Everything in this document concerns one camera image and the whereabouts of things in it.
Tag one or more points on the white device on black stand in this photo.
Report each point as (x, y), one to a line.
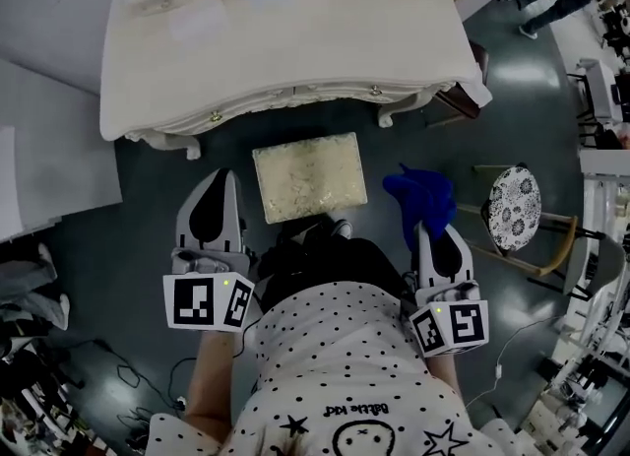
(598, 94)

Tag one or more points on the white shelf rack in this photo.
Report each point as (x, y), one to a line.
(603, 163)

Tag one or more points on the person's left forearm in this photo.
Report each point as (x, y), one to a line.
(211, 380)

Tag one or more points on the white cabinet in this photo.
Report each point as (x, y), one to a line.
(54, 158)

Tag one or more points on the cream upholstered stool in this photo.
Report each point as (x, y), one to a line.
(310, 178)

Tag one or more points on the white carved dressing table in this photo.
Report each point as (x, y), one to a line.
(295, 45)

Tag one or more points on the person's black trousers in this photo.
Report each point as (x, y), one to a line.
(354, 262)

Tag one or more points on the person's right white shoe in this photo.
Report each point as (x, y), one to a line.
(342, 228)

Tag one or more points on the person's polka dot shirt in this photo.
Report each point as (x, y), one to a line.
(339, 360)

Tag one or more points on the white power strip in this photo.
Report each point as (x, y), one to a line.
(180, 403)

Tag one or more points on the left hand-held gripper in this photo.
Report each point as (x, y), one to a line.
(194, 301)

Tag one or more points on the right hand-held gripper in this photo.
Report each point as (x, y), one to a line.
(462, 323)

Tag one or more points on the person's right forearm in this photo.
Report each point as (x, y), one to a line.
(443, 372)

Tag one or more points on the floral cushion wooden stool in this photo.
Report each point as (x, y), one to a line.
(514, 208)

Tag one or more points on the blue cloth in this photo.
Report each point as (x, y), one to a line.
(423, 198)

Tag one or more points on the grey chair black frame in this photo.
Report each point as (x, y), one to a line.
(598, 267)

